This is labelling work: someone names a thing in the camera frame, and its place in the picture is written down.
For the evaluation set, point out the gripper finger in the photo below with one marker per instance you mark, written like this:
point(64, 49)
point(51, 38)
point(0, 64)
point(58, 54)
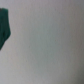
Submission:
point(4, 27)

